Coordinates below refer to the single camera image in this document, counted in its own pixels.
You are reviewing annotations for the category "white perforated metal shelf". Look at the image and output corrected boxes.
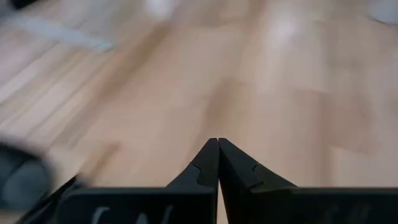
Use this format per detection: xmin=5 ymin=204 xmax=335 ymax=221
xmin=7 ymin=0 xmax=177 ymax=52

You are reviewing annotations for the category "black rounded mini plate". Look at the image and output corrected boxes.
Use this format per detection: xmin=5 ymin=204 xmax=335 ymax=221
xmin=0 ymin=144 xmax=55 ymax=214

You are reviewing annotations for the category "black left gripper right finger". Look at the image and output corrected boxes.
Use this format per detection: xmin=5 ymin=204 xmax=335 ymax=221
xmin=219 ymin=138 xmax=398 ymax=224

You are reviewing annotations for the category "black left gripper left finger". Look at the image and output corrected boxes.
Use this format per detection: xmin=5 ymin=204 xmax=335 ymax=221
xmin=21 ymin=138 xmax=221 ymax=224

